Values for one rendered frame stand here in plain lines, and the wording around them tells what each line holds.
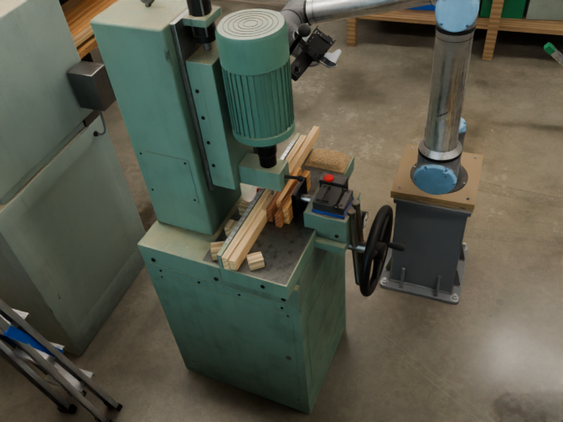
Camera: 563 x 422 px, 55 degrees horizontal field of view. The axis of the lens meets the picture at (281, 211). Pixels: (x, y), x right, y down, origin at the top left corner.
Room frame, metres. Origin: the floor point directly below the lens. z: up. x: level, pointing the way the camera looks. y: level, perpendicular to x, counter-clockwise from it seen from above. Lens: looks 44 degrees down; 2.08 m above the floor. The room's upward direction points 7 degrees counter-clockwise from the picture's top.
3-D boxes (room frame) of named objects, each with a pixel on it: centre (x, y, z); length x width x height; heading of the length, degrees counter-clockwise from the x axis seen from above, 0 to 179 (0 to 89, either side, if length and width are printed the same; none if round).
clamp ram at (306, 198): (1.21, -0.09, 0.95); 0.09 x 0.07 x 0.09; 152
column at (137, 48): (1.39, 0.28, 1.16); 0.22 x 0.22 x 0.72; 62
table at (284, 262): (1.22, -0.08, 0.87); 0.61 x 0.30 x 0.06; 152
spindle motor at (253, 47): (1.25, 0.02, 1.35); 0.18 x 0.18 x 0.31
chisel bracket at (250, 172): (1.26, 0.04, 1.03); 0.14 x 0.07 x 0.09; 62
